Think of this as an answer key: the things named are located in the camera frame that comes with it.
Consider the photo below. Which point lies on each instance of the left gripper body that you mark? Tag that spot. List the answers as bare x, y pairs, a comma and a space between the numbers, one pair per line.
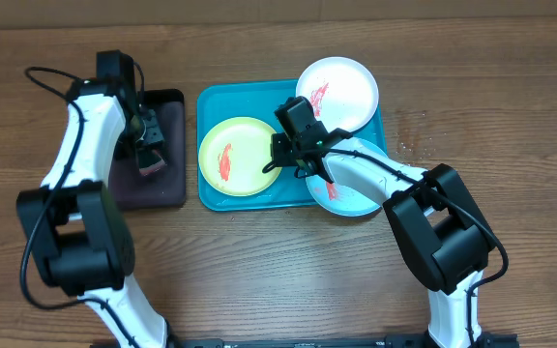
152, 132

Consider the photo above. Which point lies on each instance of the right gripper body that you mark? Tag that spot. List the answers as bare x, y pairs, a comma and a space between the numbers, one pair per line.
286, 155

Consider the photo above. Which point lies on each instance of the teal plastic tray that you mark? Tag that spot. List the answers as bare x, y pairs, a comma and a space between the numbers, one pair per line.
257, 100

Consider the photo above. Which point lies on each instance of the light blue plate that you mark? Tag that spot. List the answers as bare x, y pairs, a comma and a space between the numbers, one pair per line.
340, 200

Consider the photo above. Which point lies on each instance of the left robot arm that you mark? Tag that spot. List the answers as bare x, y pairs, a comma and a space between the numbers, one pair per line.
75, 233

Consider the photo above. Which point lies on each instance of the green and red sponge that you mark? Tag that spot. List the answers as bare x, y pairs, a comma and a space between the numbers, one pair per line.
149, 161

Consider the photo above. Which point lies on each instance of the white plate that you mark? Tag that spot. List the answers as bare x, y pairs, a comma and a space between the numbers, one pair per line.
342, 92

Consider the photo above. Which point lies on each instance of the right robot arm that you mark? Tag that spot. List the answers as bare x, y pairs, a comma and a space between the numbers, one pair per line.
441, 233

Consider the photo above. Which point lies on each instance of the black rectangular tray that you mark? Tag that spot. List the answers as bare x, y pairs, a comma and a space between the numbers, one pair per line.
165, 187

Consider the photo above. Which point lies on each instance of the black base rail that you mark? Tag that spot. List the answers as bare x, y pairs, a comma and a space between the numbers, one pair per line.
413, 340

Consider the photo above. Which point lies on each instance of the yellow-green plate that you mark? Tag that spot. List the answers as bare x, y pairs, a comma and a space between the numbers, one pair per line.
233, 153

